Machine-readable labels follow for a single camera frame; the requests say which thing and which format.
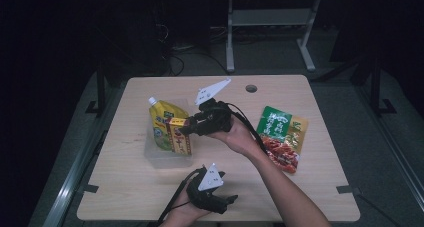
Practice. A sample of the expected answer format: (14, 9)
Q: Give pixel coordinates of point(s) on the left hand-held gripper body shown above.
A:
(208, 193)

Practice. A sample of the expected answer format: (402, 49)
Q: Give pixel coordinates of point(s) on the person's left hand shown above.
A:
(185, 208)

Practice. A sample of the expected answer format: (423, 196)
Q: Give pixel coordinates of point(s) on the person's right hand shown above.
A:
(238, 138)

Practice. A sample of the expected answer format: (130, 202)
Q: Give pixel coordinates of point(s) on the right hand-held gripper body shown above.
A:
(213, 118)

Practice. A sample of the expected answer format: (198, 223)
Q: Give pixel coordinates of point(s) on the green and red snack packet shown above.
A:
(280, 137)

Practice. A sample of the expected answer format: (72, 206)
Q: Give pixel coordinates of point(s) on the black metal stand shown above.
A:
(101, 87)
(376, 87)

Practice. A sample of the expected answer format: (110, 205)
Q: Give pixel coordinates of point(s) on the red and gold box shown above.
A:
(180, 140)

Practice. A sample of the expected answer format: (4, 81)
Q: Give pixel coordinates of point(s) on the clear plastic container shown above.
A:
(166, 158)

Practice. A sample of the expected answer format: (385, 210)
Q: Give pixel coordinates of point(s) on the aluminium rail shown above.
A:
(71, 183)
(396, 150)

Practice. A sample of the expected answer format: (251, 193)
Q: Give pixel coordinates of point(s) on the yellow spout pouch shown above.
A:
(163, 123)

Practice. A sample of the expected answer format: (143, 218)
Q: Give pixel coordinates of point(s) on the white metal table frame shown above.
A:
(270, 17)

